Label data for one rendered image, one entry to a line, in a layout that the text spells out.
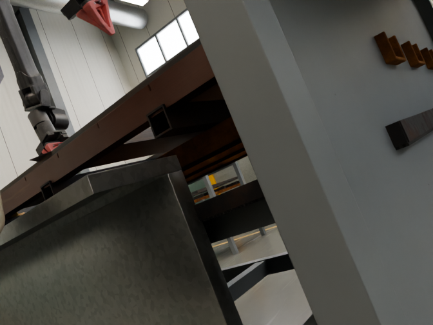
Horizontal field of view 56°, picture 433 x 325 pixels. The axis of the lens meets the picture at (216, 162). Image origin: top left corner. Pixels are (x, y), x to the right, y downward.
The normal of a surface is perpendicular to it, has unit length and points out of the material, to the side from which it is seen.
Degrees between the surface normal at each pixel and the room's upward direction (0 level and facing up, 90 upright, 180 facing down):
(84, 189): 90
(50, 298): 90
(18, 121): 90
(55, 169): 90
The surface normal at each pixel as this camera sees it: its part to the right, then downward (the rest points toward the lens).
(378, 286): 0.72, -0.35
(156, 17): -0.54, 0.15
